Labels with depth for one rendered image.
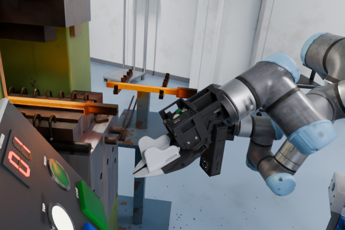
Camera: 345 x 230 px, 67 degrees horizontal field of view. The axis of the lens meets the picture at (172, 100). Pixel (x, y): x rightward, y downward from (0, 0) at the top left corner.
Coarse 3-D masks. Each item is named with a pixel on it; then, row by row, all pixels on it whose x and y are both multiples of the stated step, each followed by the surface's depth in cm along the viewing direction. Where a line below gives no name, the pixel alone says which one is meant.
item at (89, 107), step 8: (8, 96) 88; (40, 104) 86; (48, 104) 86; (56, 104) 86; (64, 104) 86; (72, 104) 86; (80, 104) 87; (88, 104) 86; (96, 104) 87; (104, 104) 87; (112, 104) 88; (88, 112) 86; (96, 112) 87; (104, 112) 87; (112, 112) 87
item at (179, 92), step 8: (120, 88) 121; (128, 88) 121; (136, 88) 120; (144, 88) 120; (152, 88) 119; (160, 88) 120; (168, 88) 120; (184, 88) 119; (192, 88) 120; (176, 96) 119; (184, 96) 120
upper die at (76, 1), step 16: (0, 0) 64; (16, 0) 64; (32, 0) 64; (48, 0) 64; (64, 0) 64; (80, 0) 74; (0, 16) 65; (16, 16) 65; (32, 16) 65; (48, 16) 65; (64, 16) 65; (80, 16) 75
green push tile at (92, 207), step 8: (80, 184) 47; (80, 192) 45; (88, 192) 47; (80, 200) 43; (88, 200) 45; (96, 200) 48; (88, 208) 42; (96, 208) 46; (88, 216) 42; (96, 216) 43; (104, 216) 47; (96, 224) 43; (104, 224) 45
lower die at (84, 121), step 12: (12, 96) 92; (24, 96) 93; (36, 96) 94; (24, 108) 84; (36, 108) 85; (48, 108) 85; (60, 108) 85; (72, 108) 85; (36, 120) 80; (60, 120) 81; (72, 120) 81; (84, 120) 86; (48, 132) 77; (60, 132) 77; (72, 132) 77; (84, 132) 88
